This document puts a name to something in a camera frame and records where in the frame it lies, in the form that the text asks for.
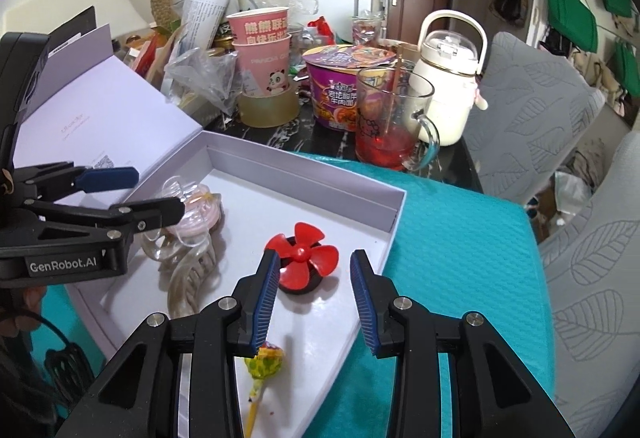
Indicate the red plastic wrapper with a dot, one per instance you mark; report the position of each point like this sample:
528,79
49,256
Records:
320,30

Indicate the clear tape roll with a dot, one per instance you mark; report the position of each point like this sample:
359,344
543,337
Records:
270,110

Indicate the glass mug with red liquid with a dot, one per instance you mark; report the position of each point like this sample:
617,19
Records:
380,138

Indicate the thin stirring stick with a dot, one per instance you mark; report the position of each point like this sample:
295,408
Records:
392,88

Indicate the clear wavy hair clip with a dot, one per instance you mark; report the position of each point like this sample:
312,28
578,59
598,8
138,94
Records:
190,278

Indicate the clear hair claw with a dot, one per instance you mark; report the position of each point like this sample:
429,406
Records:
175,185

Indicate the pink paper cup with panda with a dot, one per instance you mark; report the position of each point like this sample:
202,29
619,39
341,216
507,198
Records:
265,73

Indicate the clear plastic cup pink print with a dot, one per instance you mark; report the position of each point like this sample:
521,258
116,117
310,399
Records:
366,30

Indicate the clear plastic bag on chair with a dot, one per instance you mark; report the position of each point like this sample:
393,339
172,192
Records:
572,195

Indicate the teal textured mat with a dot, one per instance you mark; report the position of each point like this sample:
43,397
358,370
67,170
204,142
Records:
450,243

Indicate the purple instant noodle bowl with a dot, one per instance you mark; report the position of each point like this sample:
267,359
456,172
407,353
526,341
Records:
335,103

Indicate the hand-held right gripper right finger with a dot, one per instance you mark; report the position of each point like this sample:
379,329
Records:
362,303

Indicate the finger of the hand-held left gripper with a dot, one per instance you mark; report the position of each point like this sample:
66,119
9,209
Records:
110,178
150,213

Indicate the white cardboard box with lid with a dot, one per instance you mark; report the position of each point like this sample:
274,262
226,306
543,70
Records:
250,208

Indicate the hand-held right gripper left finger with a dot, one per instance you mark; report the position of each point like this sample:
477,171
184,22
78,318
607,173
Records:
265,298

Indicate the yellow lollipop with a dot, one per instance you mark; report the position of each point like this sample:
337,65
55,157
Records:
265,363

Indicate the grey leaf pattern chair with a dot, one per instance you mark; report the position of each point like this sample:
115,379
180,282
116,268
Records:
600,293
525,118

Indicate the black folder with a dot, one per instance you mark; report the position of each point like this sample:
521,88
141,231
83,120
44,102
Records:
75,30

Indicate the printed paper sheet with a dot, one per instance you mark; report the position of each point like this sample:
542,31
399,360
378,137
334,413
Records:
200,13

